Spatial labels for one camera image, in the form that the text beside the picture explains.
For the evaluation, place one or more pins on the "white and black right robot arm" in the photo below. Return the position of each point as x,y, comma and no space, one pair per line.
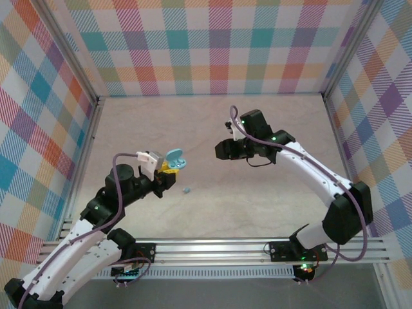
309,167

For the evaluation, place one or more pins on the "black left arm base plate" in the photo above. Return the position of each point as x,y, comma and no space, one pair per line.
148,251

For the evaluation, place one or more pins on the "aluminium mounting rail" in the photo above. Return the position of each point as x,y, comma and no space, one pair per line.
209,252

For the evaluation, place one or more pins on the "aluminium side rail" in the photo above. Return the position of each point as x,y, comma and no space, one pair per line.
347,161
90,135

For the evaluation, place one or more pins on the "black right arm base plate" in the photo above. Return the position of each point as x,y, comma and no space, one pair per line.
280,252

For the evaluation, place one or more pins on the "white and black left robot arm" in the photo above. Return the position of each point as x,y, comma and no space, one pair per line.
64,267

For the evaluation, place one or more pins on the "aluminium frame post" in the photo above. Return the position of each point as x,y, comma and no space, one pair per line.
71,48
350,48

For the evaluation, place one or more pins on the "light blue earbud charging case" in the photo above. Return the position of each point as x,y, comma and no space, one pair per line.
174,153

